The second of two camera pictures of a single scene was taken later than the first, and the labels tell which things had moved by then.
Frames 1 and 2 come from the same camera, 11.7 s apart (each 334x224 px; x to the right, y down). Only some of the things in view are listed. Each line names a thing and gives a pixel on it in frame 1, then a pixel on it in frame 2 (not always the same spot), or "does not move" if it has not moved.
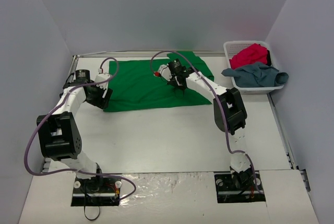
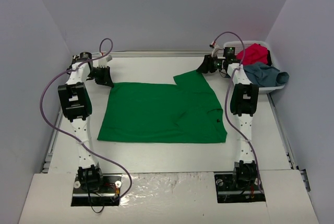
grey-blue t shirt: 255,74 does not move
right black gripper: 179,84 to 211,65
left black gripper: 99,99 to 102,73
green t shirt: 135,84 to 186,112
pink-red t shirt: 252,54 does not move
